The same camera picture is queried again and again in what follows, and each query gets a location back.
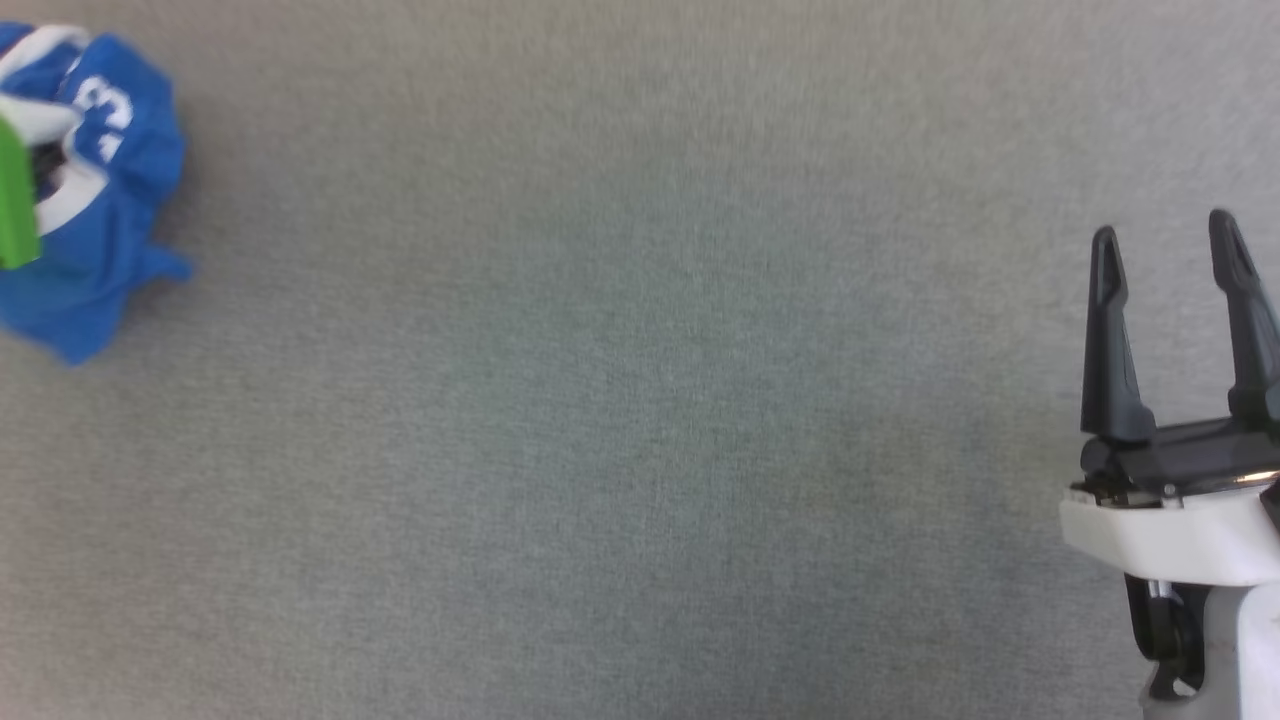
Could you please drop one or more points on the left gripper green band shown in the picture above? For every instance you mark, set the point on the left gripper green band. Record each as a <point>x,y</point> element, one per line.
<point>14,200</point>

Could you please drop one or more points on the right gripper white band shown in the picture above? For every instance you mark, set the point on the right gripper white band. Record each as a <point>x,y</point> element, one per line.
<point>1180,520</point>

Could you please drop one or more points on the blue garment with white print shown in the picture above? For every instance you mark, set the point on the blue garment with white print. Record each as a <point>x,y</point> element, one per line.
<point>110,250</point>

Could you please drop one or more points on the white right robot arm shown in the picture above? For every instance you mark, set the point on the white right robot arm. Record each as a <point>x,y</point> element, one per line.
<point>1245,650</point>

